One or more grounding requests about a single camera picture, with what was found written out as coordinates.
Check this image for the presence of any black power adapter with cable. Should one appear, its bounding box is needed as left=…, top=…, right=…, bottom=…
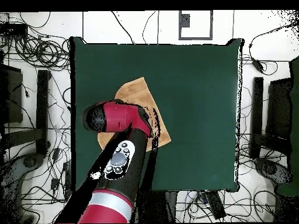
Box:
left=248, top=23, right=279, bottom=76

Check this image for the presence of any dark box on stand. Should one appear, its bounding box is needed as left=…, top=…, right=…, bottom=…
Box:
left=0, top=64, right=23, bottom=124
left=265, top=78, right=293, bottom=141

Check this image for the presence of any green cloth drape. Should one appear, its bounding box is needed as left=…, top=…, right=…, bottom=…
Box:
left=276, top=55, right=299, bottom=197

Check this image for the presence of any tan terry towel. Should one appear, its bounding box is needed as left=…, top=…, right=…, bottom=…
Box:
left=96, top=76, right=172, bottom=152

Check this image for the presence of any tangled black cable coil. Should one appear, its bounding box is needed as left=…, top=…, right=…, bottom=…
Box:
left=13, top=32, right=71, bottom=71

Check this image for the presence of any dark green table cloth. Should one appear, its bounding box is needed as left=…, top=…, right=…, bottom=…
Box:
left=69, top=36, right=245, bottom=193

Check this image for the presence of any black power strip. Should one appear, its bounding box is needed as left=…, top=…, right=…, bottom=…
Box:
left=205, top=190, right=227, bottom=221
left=62, top=160, right=74, bottom=200

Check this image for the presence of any grey office chair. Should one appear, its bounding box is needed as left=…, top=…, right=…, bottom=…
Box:
left=0, top=152, right=45, bottom=223
left=253, top=157, right=293, bottom=187

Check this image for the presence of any flat black box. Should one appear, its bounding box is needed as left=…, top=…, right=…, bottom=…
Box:
left=0, top=22, right=29, bottom=37

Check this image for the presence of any grey square floor frame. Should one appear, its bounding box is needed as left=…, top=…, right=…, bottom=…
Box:
left=178, top=10, right=214, bottom=41

